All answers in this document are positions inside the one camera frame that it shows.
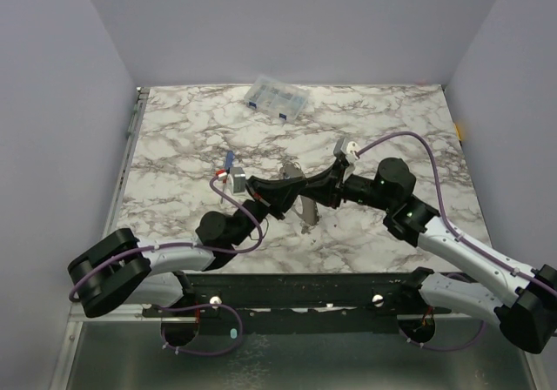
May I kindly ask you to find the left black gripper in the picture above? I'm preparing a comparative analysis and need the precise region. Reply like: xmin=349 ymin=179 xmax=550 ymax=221
xmin=231 ymin=177 xmax=307 ymax=247

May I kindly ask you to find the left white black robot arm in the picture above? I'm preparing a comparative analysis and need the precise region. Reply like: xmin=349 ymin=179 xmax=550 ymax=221
xmin=68 ymin=172 xmax=306 ymax=318

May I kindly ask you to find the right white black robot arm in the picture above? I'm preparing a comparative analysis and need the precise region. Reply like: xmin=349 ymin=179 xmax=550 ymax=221
xmin=301 ymin=158 xmax=556 ymax=354

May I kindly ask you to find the blue red screwdriver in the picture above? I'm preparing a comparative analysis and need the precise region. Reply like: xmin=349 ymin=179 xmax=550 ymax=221
xmin=220 ymin=151 xmax=235 ymax=204

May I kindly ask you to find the clear plastic organizer box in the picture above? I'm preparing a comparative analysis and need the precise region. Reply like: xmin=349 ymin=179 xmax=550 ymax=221
xmin=244 ymin=75 xmax=310 ymax=123

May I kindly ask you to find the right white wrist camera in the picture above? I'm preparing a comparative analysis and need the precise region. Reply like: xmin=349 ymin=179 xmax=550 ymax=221
xmin=333 ymin=137 xmax=359 ymax=165

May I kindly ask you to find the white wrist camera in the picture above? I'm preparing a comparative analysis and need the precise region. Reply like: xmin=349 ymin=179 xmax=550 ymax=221
xmin=333 ymin=137 xmax=359 ymax=165
xmin=226 ymin=166 xmax=246 ymax=195

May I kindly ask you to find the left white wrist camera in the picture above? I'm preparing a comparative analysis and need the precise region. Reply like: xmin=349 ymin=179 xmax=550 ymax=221
xmin=226 ymin=166 xmax=246 ymax=195

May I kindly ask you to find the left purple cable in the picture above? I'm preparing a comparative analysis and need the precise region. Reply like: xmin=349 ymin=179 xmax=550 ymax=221
xmin=69 ymin=171 xmax=265 ymax=302

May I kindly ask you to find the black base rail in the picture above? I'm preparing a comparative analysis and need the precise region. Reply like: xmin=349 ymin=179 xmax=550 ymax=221
xmin=143 ymin=268 xmax=449 ymax=342

